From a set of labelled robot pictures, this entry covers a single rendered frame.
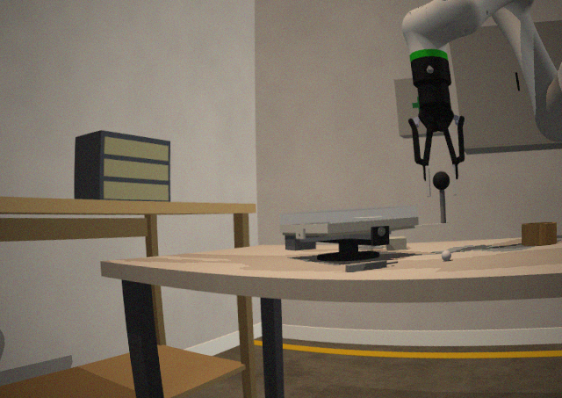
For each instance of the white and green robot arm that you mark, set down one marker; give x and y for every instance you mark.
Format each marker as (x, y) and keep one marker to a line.
(429, 28)

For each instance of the brown cylinder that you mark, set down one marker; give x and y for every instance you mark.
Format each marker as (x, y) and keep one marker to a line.
(539, 233)

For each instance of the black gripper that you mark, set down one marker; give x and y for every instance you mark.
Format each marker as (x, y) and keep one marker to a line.
(436, 115)

